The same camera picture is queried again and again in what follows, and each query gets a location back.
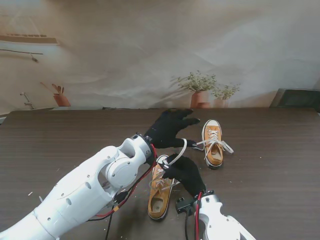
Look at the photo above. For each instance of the yellow canvas sneaker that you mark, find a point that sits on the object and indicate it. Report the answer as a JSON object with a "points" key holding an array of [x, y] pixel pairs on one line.
{"points": [[157, 207], [212, 123]]}

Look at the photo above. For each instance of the printed kitchen backdrop cloth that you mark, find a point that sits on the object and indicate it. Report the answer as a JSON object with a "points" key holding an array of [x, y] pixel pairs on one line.
{"points": [[150, 50]]}

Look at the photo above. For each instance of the white shoelace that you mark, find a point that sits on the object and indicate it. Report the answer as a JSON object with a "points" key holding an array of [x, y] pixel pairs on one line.
{"points": [[226, 148], [184, 147]]}

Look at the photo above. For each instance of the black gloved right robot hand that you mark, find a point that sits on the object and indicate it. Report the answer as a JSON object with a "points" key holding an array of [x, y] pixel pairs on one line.
{"points": [[188, 175]]}

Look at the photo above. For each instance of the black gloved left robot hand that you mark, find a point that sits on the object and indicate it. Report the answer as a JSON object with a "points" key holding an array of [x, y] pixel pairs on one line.
{"points": [[167, 130]]}

